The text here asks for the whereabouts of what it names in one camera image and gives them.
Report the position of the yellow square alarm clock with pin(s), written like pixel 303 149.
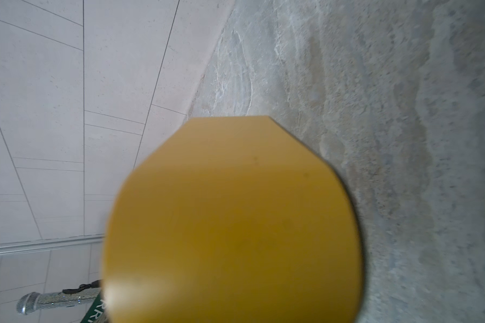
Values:
pixel 233 219

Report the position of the beige canvas tote bag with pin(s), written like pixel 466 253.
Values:
pixel 96 312

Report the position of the left metal corner profile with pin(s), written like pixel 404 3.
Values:
pixel 51 244

